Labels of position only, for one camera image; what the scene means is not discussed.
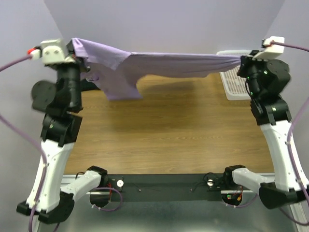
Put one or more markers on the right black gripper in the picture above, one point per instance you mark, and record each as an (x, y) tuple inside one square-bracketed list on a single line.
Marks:
[(246, 60)]

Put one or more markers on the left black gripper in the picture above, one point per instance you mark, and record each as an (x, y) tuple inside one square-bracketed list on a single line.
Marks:
[(79, 62)]

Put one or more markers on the purple t shirt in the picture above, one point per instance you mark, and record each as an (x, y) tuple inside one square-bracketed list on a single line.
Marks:
[(116, 72)]

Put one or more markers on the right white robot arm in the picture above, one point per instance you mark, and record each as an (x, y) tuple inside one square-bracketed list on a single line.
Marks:
[(266, 77)]

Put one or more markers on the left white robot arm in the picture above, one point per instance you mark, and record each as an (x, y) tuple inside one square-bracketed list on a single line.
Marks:
[(61, 102)]

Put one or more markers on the folded black t shirt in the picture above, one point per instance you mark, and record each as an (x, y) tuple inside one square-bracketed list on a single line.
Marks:
[(87, 85)]

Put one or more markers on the white plastic basket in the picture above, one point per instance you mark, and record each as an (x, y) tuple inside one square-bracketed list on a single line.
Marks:
[(234, 85)]

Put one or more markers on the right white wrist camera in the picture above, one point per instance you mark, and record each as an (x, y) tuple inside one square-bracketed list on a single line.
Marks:
[(271, 50)]

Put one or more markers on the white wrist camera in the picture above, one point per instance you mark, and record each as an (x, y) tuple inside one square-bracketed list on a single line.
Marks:
[(271, 50), (51, 52)]

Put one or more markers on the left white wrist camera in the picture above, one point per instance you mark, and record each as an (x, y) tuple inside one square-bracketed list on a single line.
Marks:
[(51, 52)]

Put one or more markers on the aluminium frame rail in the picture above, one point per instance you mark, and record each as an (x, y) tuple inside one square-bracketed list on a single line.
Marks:
[(162, 203)]

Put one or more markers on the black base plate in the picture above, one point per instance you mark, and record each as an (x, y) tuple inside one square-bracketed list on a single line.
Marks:
[(124, 188)]

